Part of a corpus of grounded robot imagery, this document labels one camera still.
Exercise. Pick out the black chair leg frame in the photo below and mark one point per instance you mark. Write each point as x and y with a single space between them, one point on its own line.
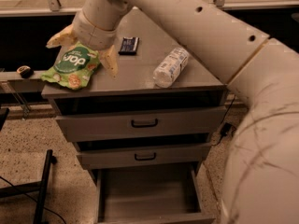
39 186

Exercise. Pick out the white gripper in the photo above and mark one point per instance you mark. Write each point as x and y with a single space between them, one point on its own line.
92 36

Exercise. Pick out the grey drawer cabinet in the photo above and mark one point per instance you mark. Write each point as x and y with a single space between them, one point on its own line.
133 89

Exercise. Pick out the grey middle drawer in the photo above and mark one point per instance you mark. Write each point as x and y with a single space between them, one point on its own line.
139 156

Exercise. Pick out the black power adapter with cable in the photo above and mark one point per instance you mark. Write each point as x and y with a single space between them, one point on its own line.
226 126

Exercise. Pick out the grey top drawer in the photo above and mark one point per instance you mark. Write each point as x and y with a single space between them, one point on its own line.
121 125

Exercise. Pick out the green rice chip bag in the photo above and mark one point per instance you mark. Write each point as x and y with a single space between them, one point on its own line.
75 69

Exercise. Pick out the black yellow tape measure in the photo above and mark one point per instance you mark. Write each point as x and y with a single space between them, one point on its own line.
25 71

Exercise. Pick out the grey drawer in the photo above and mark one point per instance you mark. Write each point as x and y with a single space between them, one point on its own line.
121 125
139 156
154 194

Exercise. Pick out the dark chocolate bar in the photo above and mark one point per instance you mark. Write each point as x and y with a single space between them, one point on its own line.
129 46

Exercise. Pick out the grey bottom drawer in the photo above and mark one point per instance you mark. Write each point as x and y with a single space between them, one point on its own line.
154 194

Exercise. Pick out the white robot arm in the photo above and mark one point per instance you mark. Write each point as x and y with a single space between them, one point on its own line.
261 178

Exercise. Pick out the clear plastic water bottle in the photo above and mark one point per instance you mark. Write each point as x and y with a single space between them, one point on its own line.
171 67

